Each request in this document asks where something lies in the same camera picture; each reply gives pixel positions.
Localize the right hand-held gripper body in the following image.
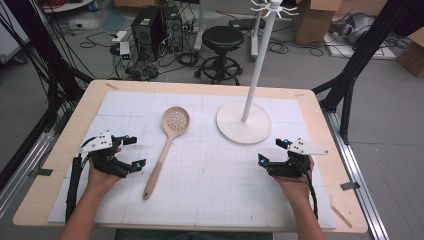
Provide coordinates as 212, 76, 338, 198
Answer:
266, 137, 330, 179

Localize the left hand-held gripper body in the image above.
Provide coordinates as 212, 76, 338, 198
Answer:
79, 131, 135, 179

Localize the beige slotted spoon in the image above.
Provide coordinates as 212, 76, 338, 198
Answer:
142, 105, 191, 201

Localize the white hook stand rack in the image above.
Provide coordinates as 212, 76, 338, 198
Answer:
215, 0, 301, 146

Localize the person's left hand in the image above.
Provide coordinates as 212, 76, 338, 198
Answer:
86, 148, 123, 198

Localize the person's right hand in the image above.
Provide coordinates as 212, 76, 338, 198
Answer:
273, 155, 316, 203

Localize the white grid mat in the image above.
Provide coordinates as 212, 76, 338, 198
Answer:
47, 90, 338, 231

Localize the black tape strip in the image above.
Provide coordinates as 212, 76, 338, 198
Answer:
339, 181, 362, 192
27, 167, 54, 178

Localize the thin wooden stick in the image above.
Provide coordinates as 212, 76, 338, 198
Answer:
329, 203, 354, 230

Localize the white box with green display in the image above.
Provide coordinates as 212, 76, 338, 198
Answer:
118, 41, 132, 68

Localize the white power strip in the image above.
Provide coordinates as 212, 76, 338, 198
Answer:
111, 30, 128, 44

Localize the large black computer tower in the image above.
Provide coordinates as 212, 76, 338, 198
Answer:
130, 5, 165, 62

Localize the slim black computer tower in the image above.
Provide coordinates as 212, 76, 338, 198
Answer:
161, 4, 185, 54

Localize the black round stool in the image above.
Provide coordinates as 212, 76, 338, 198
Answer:
194, 25, 246, 87

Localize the tall open cardboard box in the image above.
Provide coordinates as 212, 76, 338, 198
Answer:
291, 0, 345, 46

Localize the flat black box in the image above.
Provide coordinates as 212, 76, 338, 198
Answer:
228, 17, 267, 32

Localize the round white table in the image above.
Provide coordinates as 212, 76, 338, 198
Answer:
41, 0, 95, 15

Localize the small cardboard box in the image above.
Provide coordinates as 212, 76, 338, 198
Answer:
395, 27, 424, 79

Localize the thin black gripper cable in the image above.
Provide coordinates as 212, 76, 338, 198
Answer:
303, 171, 320, 222

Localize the aluminium rail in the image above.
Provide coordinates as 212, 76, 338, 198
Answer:
0, 108, 69, 219
321, 108, 391, 240

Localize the black frame stand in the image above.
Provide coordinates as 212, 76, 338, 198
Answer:
0, 0, 96, 191
312, 0, 424, 146

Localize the white metal post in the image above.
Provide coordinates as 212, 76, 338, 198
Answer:
193, 0, 206, 52
249, 9, 265, 63

